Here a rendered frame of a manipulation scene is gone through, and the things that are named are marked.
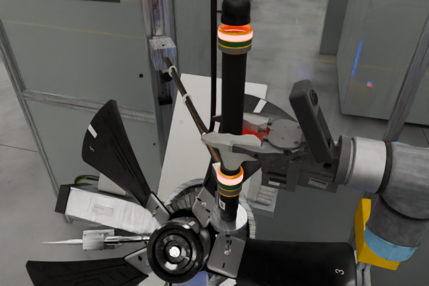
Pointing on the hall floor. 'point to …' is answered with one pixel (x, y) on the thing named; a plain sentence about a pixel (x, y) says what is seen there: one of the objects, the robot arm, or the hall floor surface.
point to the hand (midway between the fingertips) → (214, 125)
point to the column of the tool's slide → (162, 129)
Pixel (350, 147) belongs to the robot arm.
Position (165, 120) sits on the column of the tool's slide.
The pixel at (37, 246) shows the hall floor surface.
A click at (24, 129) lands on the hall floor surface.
